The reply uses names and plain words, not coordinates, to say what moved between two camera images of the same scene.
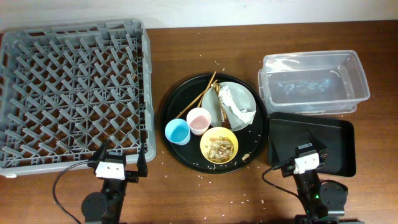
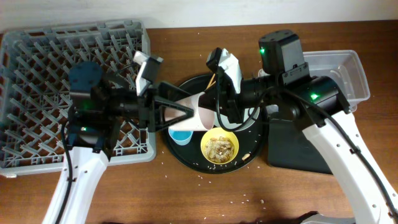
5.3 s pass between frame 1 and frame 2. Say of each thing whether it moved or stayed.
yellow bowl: stayed
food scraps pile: stayed
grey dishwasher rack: stayed
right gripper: moved
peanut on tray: stayed
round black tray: stayed
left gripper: moved
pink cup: moved
